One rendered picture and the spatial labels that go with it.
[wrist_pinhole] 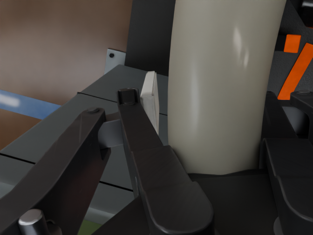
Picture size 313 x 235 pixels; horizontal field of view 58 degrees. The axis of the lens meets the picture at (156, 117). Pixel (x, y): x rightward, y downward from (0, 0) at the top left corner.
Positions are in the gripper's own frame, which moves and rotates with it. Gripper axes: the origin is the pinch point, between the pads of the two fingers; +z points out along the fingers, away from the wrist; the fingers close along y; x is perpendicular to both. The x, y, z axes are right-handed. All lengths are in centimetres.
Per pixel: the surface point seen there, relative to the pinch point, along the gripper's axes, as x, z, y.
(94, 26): 4, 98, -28
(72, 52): -6, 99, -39
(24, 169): -15.8, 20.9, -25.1
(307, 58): -14, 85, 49
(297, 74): -19, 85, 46
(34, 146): -14.8, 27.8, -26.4
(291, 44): -8, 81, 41
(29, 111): -31, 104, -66
